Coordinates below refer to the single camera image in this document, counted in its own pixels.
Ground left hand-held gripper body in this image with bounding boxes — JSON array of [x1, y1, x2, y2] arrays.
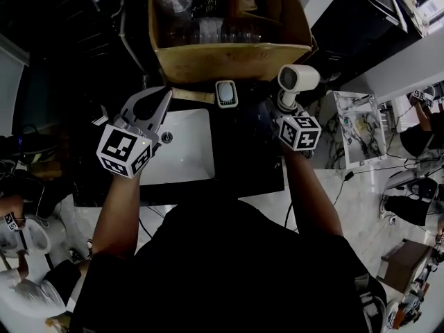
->
[[96, 114, 164, 180]]

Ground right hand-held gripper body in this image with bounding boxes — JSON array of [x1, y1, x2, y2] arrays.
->
[[271, 110, 323, 158]]

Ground white rectangular sink basin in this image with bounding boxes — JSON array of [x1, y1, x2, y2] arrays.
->
[[138, 108, 216, 187]]

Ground white hair dryer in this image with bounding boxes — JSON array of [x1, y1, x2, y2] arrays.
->
[[277, 64, 321, 114]]

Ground person's left forearm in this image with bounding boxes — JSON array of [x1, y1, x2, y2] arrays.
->
[[91, 171, 142, 260]]

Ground person's right forearm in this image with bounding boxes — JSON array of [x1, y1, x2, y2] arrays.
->
[[282, 147, 345, 238]]

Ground flat cardboard strip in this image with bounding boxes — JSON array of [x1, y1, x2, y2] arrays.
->
[[171, 87, 216, 104]]

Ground small white box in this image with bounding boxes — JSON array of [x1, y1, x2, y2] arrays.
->
[[91, 104, 111, 128]]

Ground beige soap dish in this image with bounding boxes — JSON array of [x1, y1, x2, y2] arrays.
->
[[214, 80, 239, 109]]

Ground white marble vanity unit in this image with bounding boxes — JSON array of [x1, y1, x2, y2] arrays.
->
[[323, 89, 389, 170]]

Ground white soap bar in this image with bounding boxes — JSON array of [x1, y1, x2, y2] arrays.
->
[[219, 83, 235, 102]]

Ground large cardboard box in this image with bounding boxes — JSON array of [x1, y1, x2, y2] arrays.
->
[[148, 0, 319, 85]]

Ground row of clear plastic cups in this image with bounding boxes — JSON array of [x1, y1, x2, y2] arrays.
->
[[165, 17, 279, 45]]

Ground white vented appliance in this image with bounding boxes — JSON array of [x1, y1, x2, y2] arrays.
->
[[391, 94, 418, 134]]

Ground white cylindrical appliance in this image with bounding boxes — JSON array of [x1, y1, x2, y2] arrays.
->
[[0, 216, 67, 257]]

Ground black cabinet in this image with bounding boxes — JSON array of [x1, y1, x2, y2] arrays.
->
[[309, 0, 425, 83]]

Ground person's black shirt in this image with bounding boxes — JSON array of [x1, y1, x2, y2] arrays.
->
[[68, 198, 389, 333]]

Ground brown wooden stool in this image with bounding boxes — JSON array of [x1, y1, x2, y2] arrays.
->
[[375, 239, 435, 295]]

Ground grey drain hose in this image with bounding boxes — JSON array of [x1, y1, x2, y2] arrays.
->
[[117, 0, 147, 76]]

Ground black power adapter with cable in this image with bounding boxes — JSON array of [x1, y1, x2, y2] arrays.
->
[[332, 171, 355, 208]]

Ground black cable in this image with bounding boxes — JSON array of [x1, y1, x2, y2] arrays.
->
[[283, 202, 300, 234]]

